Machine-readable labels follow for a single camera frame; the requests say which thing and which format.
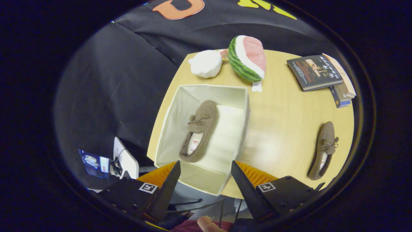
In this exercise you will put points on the watermelon slice plush toy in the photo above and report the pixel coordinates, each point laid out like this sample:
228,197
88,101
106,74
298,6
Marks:
246,62

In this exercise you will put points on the brown fuzzy slipper shoe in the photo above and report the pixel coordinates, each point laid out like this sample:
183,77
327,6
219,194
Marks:
206,119
325,135

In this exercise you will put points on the blue cover book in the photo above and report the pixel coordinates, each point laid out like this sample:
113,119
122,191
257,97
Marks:
339,100

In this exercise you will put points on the white plush toy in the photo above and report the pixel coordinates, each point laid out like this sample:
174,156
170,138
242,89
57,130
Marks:
206,63

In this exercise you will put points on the blue lit screen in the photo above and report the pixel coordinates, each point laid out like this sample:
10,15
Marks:
95,162

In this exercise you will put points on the beige fabric storage box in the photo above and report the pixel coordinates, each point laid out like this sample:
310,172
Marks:
227,135

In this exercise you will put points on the dark red clothing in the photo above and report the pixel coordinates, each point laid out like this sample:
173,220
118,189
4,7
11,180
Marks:
186,227

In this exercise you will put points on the white flat device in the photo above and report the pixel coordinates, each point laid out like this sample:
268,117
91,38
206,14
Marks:
127,161

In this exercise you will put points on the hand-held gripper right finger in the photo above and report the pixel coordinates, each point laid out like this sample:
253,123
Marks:
248,193

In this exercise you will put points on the black cover book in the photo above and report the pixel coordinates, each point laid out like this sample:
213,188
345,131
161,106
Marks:
313,72

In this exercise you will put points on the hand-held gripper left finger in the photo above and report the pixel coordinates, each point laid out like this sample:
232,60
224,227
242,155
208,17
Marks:
165,191

